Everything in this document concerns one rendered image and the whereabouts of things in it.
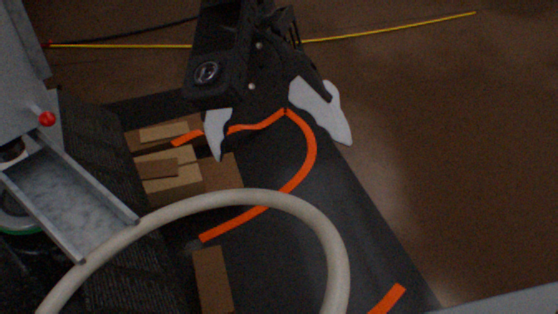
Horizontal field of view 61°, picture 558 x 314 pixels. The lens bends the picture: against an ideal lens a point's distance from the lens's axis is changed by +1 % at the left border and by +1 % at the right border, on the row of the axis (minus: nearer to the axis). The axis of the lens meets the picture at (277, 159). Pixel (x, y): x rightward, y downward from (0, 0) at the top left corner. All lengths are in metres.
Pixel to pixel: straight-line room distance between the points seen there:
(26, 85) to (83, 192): 0.24
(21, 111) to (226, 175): 1.31
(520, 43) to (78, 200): 3.21
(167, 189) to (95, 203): 1.13
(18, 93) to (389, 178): 1.82
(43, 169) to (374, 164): 1.77
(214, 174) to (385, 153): 0.92
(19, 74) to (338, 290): 0.74
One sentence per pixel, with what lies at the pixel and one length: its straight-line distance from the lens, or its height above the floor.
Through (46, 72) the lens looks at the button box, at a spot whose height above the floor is 1.22.
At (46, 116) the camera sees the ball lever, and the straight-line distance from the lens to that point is 1.05.
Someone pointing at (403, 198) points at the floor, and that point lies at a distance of 2.39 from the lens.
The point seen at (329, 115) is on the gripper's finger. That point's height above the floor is 1.49.
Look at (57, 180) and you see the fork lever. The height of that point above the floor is 1.06.
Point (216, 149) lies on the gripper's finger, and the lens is 0.51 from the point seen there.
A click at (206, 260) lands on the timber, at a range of 1.96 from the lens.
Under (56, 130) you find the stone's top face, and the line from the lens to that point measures 1.60.
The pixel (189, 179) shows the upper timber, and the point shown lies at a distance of 2.12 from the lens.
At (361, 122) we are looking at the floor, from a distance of 2.73.
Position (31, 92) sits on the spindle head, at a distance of 1.09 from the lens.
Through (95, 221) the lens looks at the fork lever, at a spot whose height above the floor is 1.06.
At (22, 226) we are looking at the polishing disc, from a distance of 1.29.
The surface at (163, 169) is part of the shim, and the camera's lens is 2.17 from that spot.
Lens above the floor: 1.79
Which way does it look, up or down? 46 degrees down
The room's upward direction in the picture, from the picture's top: straight up
